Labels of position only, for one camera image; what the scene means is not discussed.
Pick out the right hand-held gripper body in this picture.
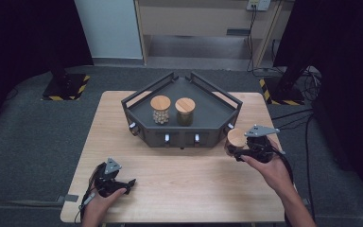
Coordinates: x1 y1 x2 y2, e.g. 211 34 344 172
245 124 281 164

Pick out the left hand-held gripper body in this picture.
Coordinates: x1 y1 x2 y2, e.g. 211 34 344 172
93 157 128 198

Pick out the glass jar of red berries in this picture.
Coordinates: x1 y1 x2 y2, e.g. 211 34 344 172
224 127 249 158

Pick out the black corner rack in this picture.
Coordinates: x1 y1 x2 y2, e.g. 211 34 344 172
120 71 244 149

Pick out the glass jar of green beans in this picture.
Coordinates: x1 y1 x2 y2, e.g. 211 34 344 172
174 96 197 127

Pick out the glass jar of beige nuts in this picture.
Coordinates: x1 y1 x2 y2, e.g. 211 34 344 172
149 95 172 125

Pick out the person's left hand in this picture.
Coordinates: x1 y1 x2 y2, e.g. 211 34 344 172
80 187 128 227

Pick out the person's right hand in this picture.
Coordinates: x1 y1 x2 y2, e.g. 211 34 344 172
240 141 297 198

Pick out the black stand with striped base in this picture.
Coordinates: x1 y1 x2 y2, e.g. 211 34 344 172
41 46 91 102
259 56 306 107

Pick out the black curtain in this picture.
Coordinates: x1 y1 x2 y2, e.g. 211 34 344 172
273 0 363 202
0 0 95 138

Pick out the white power outlet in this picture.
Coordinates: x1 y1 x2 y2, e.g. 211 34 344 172
246 0 272 12

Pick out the white panel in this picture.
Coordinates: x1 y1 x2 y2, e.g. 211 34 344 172
74 0 144 61

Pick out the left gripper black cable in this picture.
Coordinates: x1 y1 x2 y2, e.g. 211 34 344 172
74 162 107 224

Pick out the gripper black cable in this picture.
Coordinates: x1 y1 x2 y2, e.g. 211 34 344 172
74 162 107 224
273 146 296 190

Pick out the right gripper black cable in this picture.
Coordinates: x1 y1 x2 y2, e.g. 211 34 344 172
273 146 296 190

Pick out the black floor cable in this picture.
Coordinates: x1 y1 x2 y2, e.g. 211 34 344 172
270 108 317 227

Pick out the bundle of cables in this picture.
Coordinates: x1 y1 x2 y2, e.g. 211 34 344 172
296 65 323 102

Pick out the black cable from outlet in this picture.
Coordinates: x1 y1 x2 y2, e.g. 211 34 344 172
246 9 258 73

